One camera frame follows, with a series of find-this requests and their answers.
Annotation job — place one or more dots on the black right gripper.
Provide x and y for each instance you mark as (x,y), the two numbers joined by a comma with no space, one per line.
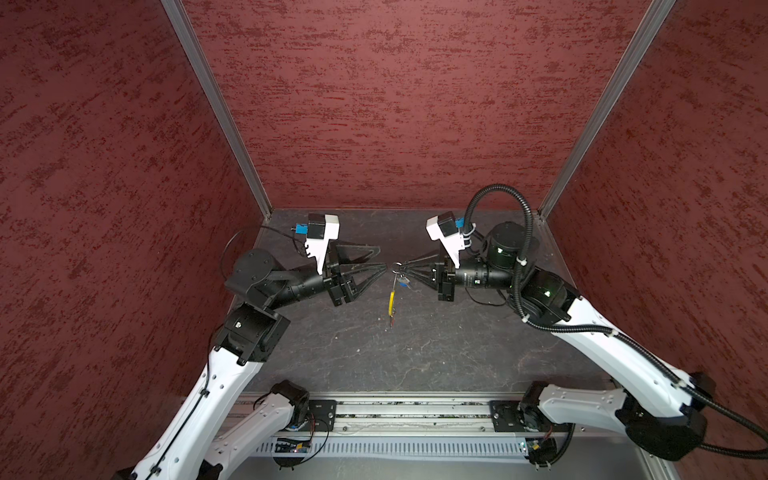
(442,277)

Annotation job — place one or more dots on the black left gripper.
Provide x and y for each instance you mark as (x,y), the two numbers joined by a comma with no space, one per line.
(344,284)

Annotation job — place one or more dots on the silver keyring with keys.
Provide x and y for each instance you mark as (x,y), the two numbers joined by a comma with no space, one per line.
(395,286)

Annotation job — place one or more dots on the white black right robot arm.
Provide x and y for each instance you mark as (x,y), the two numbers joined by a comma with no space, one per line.
(655,405)

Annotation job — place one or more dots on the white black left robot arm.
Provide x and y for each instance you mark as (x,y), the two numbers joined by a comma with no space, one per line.
(193,446)

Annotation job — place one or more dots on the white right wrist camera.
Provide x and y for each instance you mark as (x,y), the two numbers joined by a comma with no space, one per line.
(448,230)

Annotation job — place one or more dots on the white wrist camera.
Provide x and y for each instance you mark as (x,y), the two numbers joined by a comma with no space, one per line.
(448,230)
(319,231)

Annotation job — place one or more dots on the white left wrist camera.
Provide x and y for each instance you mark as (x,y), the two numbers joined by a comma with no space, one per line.
(319,231)

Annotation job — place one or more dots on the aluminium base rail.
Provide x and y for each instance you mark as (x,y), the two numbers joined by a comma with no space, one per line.
(447,414)

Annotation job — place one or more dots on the aluminium corner post left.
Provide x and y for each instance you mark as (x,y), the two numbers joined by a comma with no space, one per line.
(183,28)

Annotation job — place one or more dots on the aluminium corner post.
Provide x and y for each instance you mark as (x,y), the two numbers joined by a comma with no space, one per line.
(641,40)
(183,28)

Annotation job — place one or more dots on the aluminium corner post right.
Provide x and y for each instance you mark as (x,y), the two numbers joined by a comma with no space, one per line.
(641,40)

